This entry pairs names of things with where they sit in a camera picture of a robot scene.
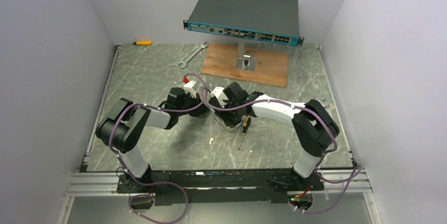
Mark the aluminium frame profile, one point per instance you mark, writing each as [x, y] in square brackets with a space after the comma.
[105, 184]

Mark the silver open end wrench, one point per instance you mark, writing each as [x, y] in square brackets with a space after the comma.
[184, 62]

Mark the yellow black screwdriver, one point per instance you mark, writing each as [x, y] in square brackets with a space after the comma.
[245, 126]

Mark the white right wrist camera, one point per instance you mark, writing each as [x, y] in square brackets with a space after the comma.
[218, 93]

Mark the metal stand bracket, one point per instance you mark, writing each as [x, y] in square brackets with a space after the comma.
[245, 61]

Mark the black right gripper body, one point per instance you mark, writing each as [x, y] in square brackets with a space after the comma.
[219, 103]

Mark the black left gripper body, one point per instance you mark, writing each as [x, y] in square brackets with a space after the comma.
[197, 103]

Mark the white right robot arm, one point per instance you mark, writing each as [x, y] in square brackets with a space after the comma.
[315, 128]

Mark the teal network switch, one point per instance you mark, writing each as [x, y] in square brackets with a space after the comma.
[273, 21]

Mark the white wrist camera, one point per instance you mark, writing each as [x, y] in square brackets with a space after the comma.
[190, 87]
[218, 93]

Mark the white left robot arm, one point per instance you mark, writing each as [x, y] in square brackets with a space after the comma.
[121, 128]

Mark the brown plywood board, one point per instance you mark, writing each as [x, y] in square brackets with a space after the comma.
[267, 67]

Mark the yellow utility knife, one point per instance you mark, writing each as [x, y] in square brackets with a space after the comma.
[142, 43]

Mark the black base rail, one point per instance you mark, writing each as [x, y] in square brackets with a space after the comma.
[230, 185]

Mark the black umbrella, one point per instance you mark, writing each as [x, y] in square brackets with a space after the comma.
[229, 123]

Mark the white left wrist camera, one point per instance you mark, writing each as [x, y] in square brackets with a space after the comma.
[190, 87]

